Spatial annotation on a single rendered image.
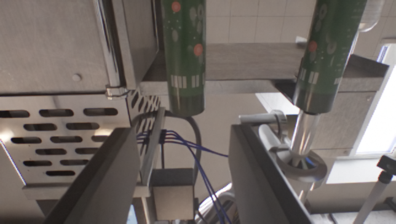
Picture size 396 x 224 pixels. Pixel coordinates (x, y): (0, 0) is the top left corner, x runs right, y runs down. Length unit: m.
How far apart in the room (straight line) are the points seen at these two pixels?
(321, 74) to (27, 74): 0.28
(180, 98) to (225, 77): 0.13
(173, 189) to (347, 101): 0.29
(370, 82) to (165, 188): 0.33
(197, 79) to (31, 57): 0.18
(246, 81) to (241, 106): 1.63
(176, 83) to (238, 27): 1.55
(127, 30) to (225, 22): 1.48
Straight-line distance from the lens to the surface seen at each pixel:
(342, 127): 0.37
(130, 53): 0.21
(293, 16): 1.81
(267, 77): 0.29
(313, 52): 0.18
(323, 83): 0.18
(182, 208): 0.39
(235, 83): 0.27
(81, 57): 0.25
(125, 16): 0.21
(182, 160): 2.20
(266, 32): 1.75
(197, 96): 0.16
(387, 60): 2.92
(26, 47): 0.27
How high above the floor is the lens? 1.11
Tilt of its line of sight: 28 degrees up
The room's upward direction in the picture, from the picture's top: 180 degrees clockwise
